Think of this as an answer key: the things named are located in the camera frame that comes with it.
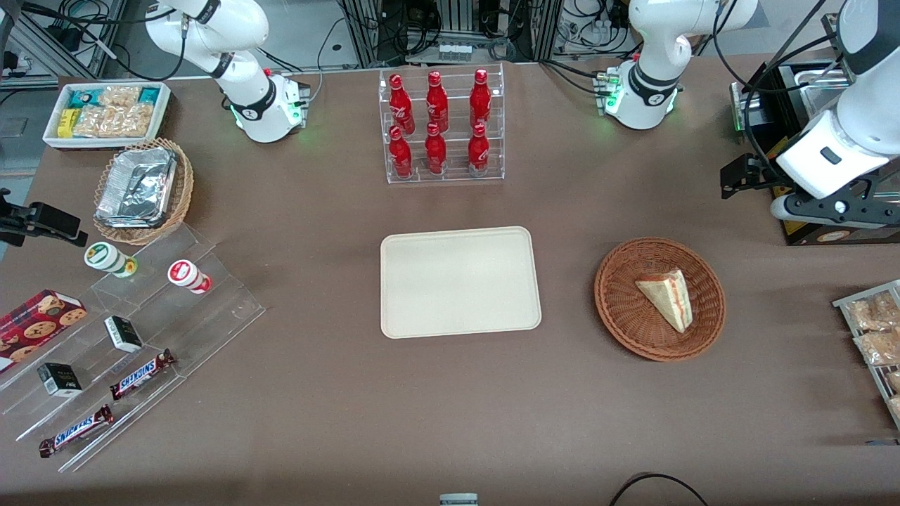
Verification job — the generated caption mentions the Snickers chocolate bar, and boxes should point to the Snickers chocolate bar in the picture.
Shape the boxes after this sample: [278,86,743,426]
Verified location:
[109,349,177,401]
[39,404,115,459]

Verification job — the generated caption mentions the large clear cracker bag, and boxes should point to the large clear cracker bag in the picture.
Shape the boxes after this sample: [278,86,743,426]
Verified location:
[74,104,154,138]

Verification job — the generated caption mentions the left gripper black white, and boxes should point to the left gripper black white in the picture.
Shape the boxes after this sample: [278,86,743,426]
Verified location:
[771,193,900,228]

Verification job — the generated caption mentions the light wicker basket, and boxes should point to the light wicker basket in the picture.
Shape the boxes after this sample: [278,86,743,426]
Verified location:
[93,138,195,246]

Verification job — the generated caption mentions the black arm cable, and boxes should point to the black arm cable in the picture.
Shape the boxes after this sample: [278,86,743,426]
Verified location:
[714,0,855,166]

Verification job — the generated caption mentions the steel warmer pan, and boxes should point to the steel warmer pan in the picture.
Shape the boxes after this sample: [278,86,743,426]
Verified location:
[802,68,855,117]

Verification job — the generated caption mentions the clear acrylic bottle rack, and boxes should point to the clear acrylic bottle rack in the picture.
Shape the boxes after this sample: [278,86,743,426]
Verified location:
[378,63,506,185]

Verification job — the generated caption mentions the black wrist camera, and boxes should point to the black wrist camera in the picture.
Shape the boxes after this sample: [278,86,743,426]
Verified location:
[721,153,776,201]

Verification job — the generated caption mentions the silver foil container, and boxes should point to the silver foil container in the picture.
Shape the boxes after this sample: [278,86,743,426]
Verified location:
[96,147,177,229]

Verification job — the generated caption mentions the white rectangular snack bin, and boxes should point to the white rectangular snack bin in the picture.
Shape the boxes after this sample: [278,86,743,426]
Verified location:
[42,82,172,150]

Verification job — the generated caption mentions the triangular sandwich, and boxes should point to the triangular sandwich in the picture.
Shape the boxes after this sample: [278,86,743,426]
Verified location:
[636,269,694,334]

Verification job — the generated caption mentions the green lid cup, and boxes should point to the green lid cup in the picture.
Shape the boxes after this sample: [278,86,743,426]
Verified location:
[84,242,139,279]

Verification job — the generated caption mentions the red cola bottle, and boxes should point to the red cola bottle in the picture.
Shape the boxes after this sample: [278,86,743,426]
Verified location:
[389,126,413,179]
[389,73,416,134]
[425,70,449,133]
[468,123,490,175]
[425,122,447,175]
[470,68,492,129]

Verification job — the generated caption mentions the small black box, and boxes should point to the small black box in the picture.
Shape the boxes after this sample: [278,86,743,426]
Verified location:
[104,316,144,353]
[37,363,83,398]

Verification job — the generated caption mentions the beige plastic tray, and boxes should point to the beige plastic tray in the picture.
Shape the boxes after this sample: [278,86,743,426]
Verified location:
[380,226,543,339]

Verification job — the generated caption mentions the red lid cup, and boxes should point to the red lid cup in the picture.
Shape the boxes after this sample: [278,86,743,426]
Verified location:
[167,259,212,294]

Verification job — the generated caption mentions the red cookie box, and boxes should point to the red cookie box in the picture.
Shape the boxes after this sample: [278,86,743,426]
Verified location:
[0,289,88,373]

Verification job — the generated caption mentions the black camera clamp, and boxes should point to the black camera clamp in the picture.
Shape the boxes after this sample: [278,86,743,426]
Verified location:
[0,188,89,248]

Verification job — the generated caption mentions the round brown wicker basket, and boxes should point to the round brown wicker basket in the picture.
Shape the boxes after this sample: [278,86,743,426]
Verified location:
[594,238,726,363]

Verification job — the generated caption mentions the clear acrylic step shelf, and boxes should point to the clear acrylic step shelf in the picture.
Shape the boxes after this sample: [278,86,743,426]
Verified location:
[0,223,266,473]

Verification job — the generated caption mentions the black food warmer machine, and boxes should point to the black food warmer machine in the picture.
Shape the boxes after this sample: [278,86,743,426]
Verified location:
[729,60,900,247]

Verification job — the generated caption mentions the aluminium equipment frame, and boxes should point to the aluminium equipment frame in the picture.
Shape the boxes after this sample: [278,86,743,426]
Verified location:
[337,0,584,67]

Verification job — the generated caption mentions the small clear cracker bag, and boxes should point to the small clear cracker bag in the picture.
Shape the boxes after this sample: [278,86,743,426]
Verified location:
[98,86,141,108]

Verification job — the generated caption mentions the black table cable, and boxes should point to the black table cable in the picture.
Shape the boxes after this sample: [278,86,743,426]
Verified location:
[608,473,711,506]

